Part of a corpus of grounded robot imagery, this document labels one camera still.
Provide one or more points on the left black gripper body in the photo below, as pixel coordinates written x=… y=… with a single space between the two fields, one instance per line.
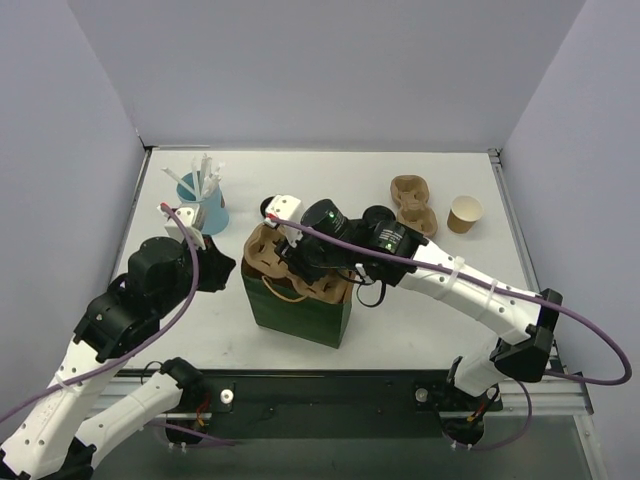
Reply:
x=215 y=267

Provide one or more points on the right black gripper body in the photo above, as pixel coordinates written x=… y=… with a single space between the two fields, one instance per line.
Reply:
x=300 y=259

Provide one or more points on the brown and green paper bag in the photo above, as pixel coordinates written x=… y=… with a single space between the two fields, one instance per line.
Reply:
x=311 y=319

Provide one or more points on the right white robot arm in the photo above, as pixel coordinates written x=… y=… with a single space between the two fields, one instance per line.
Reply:
x=378 y=248

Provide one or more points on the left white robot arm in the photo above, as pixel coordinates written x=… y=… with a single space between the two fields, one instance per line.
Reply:
x=60 y=438

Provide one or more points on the blue straw holder cup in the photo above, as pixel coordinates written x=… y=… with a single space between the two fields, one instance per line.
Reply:
x=216 y=215

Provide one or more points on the white wrapped straw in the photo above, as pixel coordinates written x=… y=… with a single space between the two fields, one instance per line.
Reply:
x=213 y=180
x=195 y=178
x=179 y=180
x=204 y=171

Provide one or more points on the brown pulp cup carrier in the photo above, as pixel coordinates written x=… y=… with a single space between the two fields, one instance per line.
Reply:
x=411 y=194

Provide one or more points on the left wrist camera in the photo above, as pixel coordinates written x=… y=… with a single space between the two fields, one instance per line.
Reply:
x=191 y=216

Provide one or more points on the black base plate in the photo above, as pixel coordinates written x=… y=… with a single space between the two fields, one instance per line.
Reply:
x=242 y=405

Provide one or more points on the aluminium frame rail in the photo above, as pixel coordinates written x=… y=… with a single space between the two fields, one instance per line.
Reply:
x=552 y=396

